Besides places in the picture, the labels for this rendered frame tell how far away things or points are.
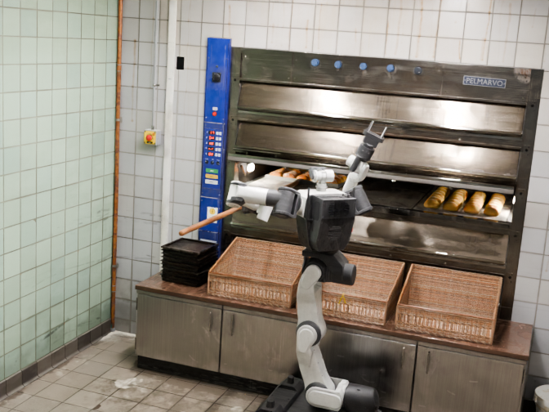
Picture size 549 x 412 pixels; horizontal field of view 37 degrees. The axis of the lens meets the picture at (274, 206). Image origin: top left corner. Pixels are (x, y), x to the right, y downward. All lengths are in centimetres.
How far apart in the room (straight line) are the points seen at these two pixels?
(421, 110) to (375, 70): 38
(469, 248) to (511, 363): 79
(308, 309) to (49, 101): 199
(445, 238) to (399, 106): 86
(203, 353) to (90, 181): 138
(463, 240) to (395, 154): 68
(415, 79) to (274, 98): 91
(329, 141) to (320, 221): 115
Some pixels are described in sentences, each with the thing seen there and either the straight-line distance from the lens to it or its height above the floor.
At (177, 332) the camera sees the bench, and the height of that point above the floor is 32.
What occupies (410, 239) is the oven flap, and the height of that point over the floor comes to 100.
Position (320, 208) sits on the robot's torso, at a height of 135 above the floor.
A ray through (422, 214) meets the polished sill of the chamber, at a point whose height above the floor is 117.
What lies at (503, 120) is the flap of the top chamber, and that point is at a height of 179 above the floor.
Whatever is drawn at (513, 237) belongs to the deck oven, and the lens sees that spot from 507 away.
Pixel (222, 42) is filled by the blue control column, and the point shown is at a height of 212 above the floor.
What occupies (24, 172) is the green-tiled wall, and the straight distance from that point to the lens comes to 494.
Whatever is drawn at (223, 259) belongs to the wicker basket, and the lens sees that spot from 526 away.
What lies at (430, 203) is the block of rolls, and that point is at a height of 121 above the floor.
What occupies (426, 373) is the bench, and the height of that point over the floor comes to 37.
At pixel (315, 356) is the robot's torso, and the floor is 50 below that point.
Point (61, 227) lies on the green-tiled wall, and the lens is 533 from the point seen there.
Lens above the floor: 220
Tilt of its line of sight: 12 degrees down
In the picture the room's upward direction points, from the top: 4 degrees clockwise
